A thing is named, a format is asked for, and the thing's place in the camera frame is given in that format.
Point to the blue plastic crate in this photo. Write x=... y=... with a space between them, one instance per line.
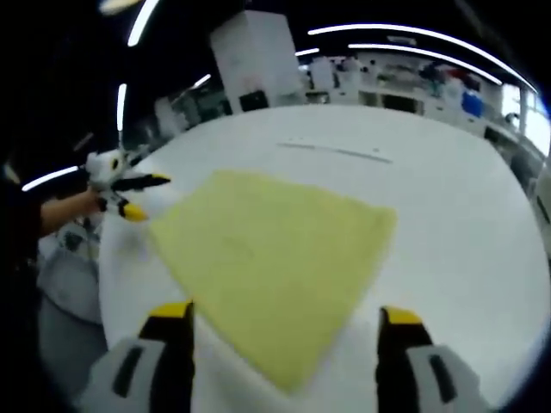
x=471 y=103

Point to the person's black printed shirt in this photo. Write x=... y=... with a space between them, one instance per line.
x=26 y=215

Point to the black square panel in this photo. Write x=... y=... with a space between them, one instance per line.
x=254 y=102

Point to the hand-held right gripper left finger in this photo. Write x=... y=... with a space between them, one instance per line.
x=142 y=378

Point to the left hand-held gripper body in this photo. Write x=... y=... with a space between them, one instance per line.
x=103 y=170

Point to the grey mesh office chair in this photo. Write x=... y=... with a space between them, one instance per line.
x=69 y=344

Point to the ceiling air vent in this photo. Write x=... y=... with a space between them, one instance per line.
x=400 y=39

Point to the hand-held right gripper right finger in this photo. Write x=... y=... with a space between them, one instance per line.
x=426 y=383

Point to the white square pillar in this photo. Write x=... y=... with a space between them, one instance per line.
x=256 y=56

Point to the white lab counter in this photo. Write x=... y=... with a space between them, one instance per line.
x=387 y=96

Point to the person's left hand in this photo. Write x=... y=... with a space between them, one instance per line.
x=89 y=201

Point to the yellow garment with dark sleeves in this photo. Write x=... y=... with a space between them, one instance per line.
x=267 y=258

